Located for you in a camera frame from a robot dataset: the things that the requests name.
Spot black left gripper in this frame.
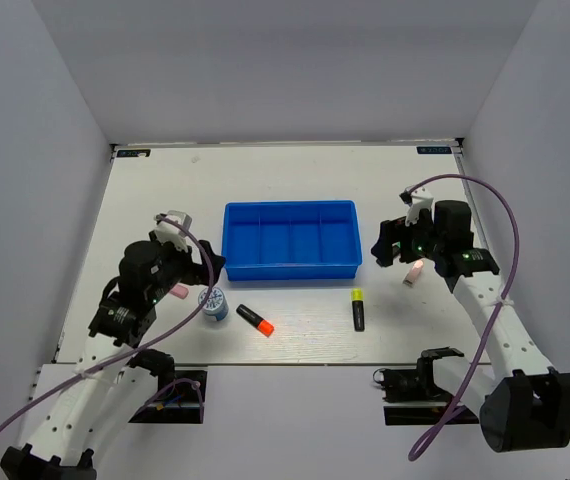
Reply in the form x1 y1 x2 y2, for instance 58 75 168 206
148 229 225 302

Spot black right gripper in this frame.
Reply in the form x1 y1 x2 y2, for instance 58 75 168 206
371 206 444 267

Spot blue patterned tape roll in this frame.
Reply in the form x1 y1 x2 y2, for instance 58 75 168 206
198 287 229 322

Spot yellow capped black highlighter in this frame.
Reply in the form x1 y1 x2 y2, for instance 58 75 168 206
351 288 365 332

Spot orange capped black highlighter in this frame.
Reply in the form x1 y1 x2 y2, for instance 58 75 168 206
236 304 274 337

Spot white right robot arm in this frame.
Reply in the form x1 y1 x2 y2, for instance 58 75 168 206
371 200 570 452

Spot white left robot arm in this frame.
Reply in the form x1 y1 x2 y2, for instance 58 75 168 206
0 233 225 479

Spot blue plastic divided tray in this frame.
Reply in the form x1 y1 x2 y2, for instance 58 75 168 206
222 200 362 282

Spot right corner label sticker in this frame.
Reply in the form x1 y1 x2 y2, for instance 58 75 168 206
416 145 452 155

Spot corner label sticker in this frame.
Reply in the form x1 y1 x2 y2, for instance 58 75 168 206
416 145 452 155
116 149 151 158

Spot left corner label sticker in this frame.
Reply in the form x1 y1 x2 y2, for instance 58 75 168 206
116 149 151 158

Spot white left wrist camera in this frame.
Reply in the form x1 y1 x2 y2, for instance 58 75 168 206
150 210 192 252

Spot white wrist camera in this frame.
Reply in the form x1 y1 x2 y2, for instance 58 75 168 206
150 210 192 252
400 186 433 226

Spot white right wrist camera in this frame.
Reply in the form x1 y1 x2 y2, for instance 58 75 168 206
400 186 433 226

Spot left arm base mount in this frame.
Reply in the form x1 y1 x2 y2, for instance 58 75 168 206
129 369 208 425

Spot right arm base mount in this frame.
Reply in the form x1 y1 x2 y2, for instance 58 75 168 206
372 368 452 426

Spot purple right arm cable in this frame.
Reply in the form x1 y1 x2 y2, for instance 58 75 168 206
407 173 521 463

